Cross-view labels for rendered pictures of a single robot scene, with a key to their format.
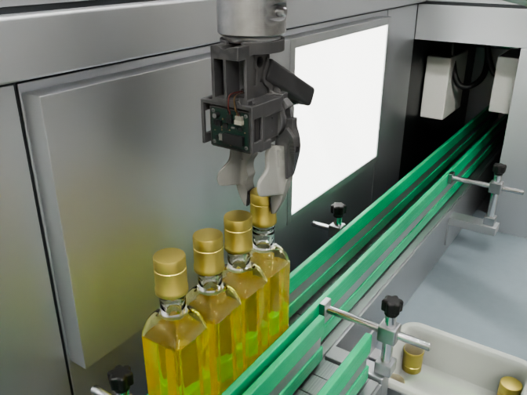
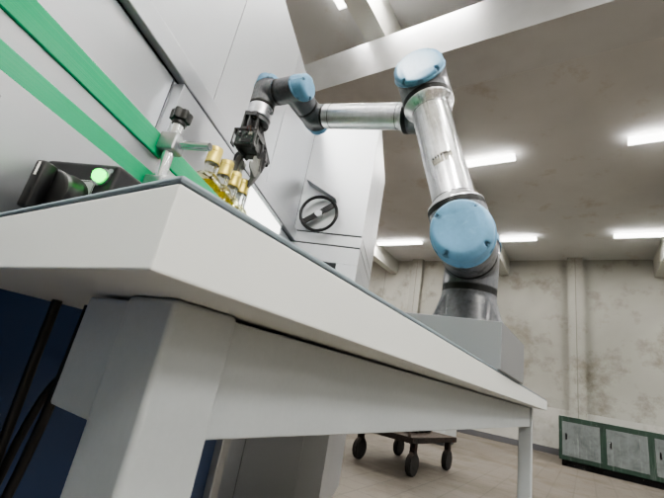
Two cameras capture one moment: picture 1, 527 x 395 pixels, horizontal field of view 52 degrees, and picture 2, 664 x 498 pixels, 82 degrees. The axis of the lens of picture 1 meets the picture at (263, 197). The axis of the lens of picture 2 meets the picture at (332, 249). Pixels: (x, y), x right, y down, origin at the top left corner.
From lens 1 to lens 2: 0.86 m
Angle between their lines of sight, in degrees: 47
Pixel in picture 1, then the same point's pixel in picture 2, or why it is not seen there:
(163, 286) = (212, 154)
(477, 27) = (317, 253)
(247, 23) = (261, 108)
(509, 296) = not seen: hidden behind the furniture
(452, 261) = not seen: hidden behind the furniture
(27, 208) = (154, 119)
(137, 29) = (211, 107)
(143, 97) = (206, 126)
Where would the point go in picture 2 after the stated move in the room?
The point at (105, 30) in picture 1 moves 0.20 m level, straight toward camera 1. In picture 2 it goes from (205, 95) to (236, 58)
